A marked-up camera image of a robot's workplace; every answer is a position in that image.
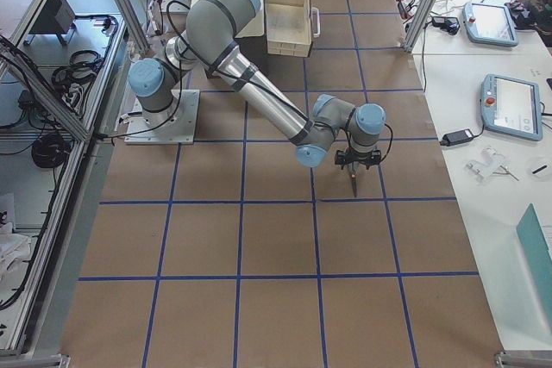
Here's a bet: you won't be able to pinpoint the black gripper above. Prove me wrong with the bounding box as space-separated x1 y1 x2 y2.
334 148 382 169

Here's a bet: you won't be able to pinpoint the grey orange handled scissors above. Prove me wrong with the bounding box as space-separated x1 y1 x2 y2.
347 163 358 197

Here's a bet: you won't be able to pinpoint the white drawer handle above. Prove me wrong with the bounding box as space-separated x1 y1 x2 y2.
310 6 321 39

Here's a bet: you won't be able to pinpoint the wooden drawer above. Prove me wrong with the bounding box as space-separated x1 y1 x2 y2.
265 0 313 58

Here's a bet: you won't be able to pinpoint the black power brick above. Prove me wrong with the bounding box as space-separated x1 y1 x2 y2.
440 128 474 147

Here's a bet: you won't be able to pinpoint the dark wooden cabinet body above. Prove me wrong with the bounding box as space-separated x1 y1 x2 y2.
205 35 311 80

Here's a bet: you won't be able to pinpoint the teach pendant near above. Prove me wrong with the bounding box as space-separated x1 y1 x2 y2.
480 74 543 141

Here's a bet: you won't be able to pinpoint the teach pendant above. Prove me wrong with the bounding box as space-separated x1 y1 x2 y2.
462 2 518 47
480 74 543 141

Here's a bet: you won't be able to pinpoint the teal box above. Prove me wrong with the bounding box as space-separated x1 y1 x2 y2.
516 203 551 290

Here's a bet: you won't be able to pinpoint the teach pendant far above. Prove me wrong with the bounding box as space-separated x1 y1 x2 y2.
462 2 518 47

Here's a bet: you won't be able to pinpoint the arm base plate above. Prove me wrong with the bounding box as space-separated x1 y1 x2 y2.
123 89 200 145

